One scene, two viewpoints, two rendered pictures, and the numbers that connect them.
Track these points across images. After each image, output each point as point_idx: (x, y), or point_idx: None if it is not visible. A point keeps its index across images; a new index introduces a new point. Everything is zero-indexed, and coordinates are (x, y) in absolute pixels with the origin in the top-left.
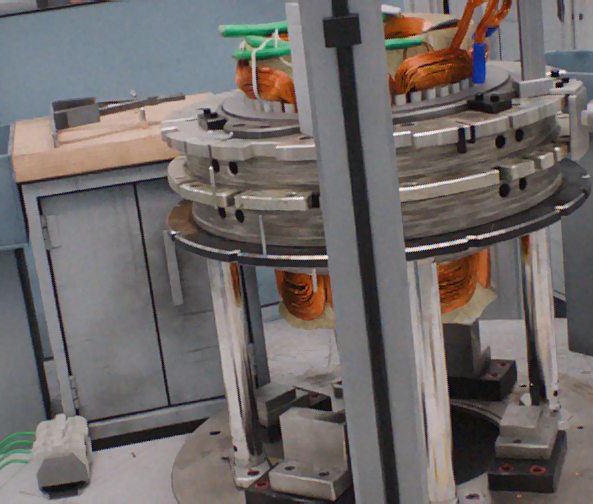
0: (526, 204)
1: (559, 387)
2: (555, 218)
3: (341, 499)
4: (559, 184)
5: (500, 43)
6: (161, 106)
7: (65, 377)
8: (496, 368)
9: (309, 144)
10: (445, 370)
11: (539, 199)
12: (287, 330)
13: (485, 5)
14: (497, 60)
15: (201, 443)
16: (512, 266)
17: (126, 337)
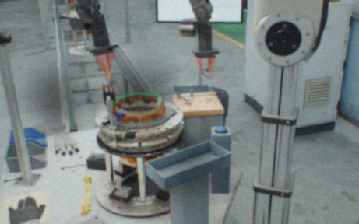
0: (107, 145)
1: (158, 207)
2: (102, 149)
3: (116, 171)
4: (119, 150)
5: (277, 152)
6: (210, 104)
7: None
8: (163, 194)
9: (103, 110)
10: (107, 161)
11: (109, 146)
12: (234, 176)
13: (262, 134)
14: (264, 153)
15: None
16: (253, 211)
17: None
